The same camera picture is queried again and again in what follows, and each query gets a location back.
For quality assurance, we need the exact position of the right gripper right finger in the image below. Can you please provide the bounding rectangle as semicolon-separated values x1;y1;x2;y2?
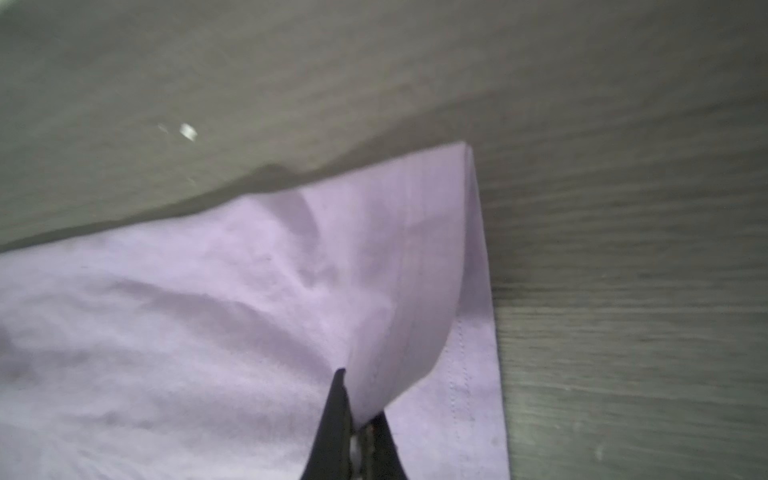
359;412;408;480

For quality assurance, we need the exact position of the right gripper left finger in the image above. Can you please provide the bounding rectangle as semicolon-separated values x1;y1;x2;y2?
300;369;353;480

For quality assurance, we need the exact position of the purple t shirt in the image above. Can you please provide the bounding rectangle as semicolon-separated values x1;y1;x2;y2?
1;143;510;479

